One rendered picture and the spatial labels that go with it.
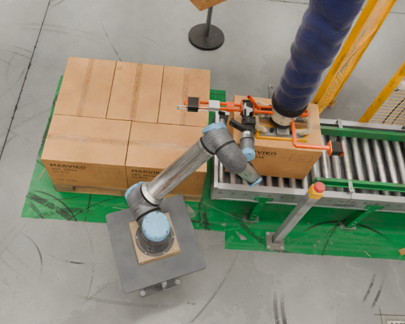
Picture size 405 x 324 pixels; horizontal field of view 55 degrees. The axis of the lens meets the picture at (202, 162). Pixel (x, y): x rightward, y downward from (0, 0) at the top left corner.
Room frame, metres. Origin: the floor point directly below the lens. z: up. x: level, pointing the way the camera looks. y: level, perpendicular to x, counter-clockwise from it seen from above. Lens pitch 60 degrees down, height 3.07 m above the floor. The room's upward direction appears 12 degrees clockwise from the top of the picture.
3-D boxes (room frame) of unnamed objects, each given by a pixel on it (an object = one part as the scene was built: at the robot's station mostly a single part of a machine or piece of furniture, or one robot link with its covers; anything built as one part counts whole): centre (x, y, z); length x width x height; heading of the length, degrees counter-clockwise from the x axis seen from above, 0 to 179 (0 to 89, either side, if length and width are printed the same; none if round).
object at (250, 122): (1.47, -0.24, 1.07); 0.12 x 0.09 x 0.08; 8
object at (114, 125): (1.79, 0.61, 0.34); 1.20 x 1.00 x 0.40; 98
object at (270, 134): (1.55, -0.47, 0.97); 0.34 x 0.10 x 0.05; 99
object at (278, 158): (1.64, -0.44, 0.75); 0.60 x 0.40 x 0.40; 97
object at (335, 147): (1.43, -0.80, 1.08); 0.09 x 0.08 x 0.05; 9
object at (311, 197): (1.16, -0.72, 0.50); 0.07 x 0.07 x 1.00; 8
